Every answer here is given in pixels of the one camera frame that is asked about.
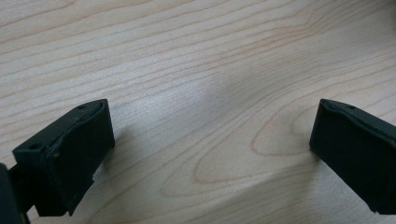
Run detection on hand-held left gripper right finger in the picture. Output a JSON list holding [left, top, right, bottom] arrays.
[[308, 98, 396, 216]]

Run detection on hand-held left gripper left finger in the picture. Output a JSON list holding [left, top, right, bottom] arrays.
[[12, 98, 116, 217]]

